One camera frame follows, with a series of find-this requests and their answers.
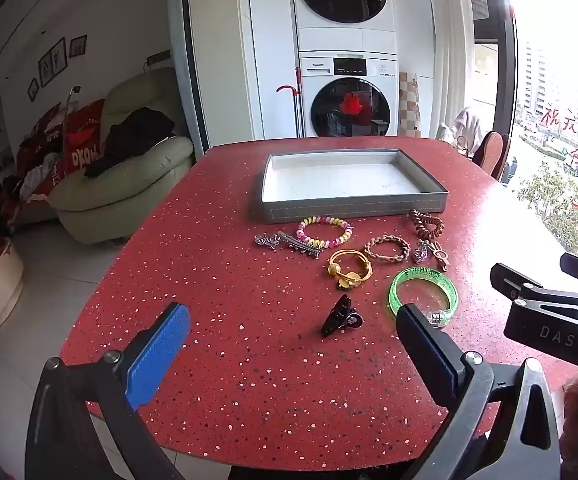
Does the cream leather sofa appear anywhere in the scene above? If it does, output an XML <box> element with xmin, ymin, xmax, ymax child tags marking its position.
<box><xmin>49</xmin><ymin>74</ymin><xmax>195</xmax><ymax>246</ymax></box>

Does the green translucent bangle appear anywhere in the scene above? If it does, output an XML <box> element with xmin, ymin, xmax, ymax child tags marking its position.
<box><xmin>388</xmin><ymin>267</ymin><xmax>458</xmax><ymax>330</ymax></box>

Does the grey jewelry tray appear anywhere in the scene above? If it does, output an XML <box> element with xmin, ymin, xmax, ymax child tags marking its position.
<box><xmin>255</xmin><ymin>148</ymin><xmax>450</xmax><ymax>225</ymax></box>

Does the silver metal hair clip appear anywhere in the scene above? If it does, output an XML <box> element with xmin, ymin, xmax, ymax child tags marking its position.
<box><xmin>276</xmin><ymin>231</ymin><xmax>322</xmax><ymax>259</ymax></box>

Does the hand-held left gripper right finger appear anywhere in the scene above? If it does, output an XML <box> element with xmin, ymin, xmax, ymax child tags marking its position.
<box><xmin>395</xmin><ymin>302</ymin><xmax>562</xmax><ymax>480</ymax></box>

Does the white cloth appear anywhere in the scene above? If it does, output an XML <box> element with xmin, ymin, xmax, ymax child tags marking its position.
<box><xmin>439</xmin><ymin>107</ymin><xmax>484</xmax><ymax>153</ymax></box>

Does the gold beaded hair tie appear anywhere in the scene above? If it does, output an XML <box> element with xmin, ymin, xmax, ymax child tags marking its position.
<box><xmin>327</xmin><ymin>247</ymin><xmax>374</xmax><ymax>291</ymax></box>

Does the black clothing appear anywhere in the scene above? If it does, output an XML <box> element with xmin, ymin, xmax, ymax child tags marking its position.
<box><xmin>85</xmin><ymin>108</ymin><xmax>176</xmax><ymax>178</ymax></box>

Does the brown chair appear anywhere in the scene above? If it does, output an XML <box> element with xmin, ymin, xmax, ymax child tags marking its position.
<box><xmin>471</xmin><ymin>131</ymin><xmax>512</xmax><ymax>183</ymax></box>

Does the black claw hair clip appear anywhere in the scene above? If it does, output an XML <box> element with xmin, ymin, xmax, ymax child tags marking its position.
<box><xmin>320</xmin><ymin>294</ymin><xmax>365</xmax><ymax>337</ymax></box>

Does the white curtain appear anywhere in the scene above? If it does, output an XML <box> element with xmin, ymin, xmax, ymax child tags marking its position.
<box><xmin>431</xmin><ymin>0</ymin><xmax>474</xmax><ymax>141</ymax></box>

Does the white tall cabinet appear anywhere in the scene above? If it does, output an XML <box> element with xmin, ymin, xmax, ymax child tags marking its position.
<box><xmin>246</xmin><ymin>0</ymin><xmax>300</xmax><ymax>141</ymax></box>

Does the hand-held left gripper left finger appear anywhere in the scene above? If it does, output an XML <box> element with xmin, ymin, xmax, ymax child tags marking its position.
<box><xmin>25</xmin><ymin>302</ymin><xmax>191</xmax><ymax>480</ymax></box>

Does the red handled mop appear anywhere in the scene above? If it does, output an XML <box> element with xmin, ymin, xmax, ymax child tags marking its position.
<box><xmin>276</xmin><ymin>85</ymin><xmax>304</xmax><ymax>138</ymax></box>

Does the red paper flower decoration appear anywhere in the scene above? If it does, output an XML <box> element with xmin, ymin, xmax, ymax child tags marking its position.
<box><xmin>341</xmin><ymin>93</ymin><xmax>366</xmax><ymax>116</ymax></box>

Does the red printed cushion pile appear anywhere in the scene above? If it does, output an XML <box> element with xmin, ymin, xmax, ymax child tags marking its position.
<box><xmin>16</xmin><ymin>100</ymin><xmax>106</xmax><ymax>201</ymax></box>

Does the brown braided bracelet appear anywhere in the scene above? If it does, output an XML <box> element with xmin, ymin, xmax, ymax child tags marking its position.
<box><xmin>363</xmin><ymin>235</ymin><xmax>412</xmax><ymax>265</ymax></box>

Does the pink yellow spiral hair tie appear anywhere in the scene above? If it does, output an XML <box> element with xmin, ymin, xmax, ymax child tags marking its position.
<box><xmin>296</xmin><ymin>216</ymin><xmax>354</xmax><ymax>251</ymax></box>

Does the brown spiral hair tie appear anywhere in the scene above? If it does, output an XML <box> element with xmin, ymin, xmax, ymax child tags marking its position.
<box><xmin>408</xmin><ymin>209</ymin><xmax>444</xmax><ymax>241</ymax></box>

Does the large black picture frame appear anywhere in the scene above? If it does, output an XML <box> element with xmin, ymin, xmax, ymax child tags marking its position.
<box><xmin>38</xmin><ymin>37</ymin><xmax>66</xmax><ymax>88</ymax></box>

